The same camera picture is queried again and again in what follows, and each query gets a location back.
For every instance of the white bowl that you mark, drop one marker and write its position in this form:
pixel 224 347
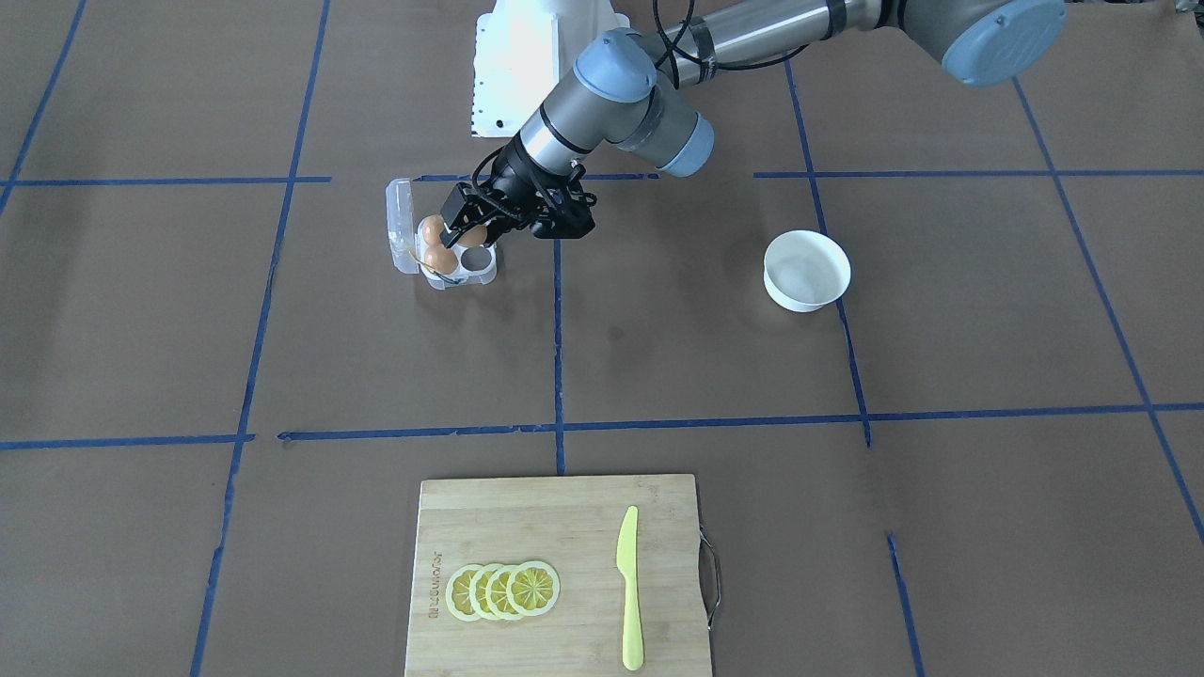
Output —
pixel 805 270

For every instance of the wooden cutting board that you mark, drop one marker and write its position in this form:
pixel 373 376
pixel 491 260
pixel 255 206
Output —
pixel 572 523

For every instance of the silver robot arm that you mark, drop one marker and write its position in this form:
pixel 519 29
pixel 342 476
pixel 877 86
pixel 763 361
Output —
pixel 623 87

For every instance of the yellow plastic knife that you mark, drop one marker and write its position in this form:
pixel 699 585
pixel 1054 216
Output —
pixel 626 562

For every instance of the clear plastic egg box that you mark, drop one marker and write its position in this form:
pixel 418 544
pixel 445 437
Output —
pixel 417 246

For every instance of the brown egg in box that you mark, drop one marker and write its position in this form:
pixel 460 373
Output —
pixel 431 230
pixel 440 260

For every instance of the lemon slice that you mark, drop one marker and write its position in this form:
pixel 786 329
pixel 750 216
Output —
pixel 501 596
pixel 478 592
pixel 459 594
pixel 533 588

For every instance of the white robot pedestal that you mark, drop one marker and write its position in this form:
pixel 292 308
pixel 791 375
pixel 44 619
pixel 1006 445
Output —
pixel 521 52

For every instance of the brown egg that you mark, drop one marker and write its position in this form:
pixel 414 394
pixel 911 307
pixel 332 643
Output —
pixel 440 260
pixel 474 236
pixel 431 230

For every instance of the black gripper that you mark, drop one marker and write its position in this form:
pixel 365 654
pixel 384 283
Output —
pixel 509 179

